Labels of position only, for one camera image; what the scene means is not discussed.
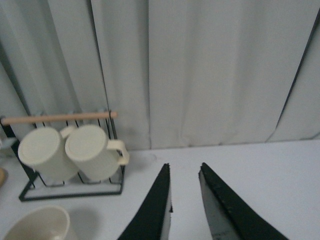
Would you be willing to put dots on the cream cup black handle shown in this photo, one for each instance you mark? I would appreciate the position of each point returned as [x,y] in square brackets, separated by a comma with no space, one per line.
[45,223]

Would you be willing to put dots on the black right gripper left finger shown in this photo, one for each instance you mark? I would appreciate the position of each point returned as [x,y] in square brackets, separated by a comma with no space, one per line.
[153,219]

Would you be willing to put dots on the cream ribbed mug left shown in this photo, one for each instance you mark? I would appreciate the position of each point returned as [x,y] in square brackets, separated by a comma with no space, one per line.
[43,150]

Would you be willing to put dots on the cream ribbed mug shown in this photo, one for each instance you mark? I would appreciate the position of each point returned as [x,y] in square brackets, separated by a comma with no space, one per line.
[43,150]
[94,154]

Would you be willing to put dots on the cream ribbed mug right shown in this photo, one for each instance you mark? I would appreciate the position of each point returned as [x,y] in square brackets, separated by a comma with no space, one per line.
[94,154]

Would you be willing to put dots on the wooden mug tree stand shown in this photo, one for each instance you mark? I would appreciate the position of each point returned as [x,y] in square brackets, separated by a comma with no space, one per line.
[3,176]

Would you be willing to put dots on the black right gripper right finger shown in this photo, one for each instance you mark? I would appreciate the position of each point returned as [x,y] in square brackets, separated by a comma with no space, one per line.
[229,217]

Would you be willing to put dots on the black wire cup rack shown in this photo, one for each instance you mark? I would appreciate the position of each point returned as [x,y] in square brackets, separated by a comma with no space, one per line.
[40,188]

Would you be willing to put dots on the grey-white backdrop curtain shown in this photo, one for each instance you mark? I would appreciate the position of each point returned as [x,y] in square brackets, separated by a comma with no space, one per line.
[180,73]

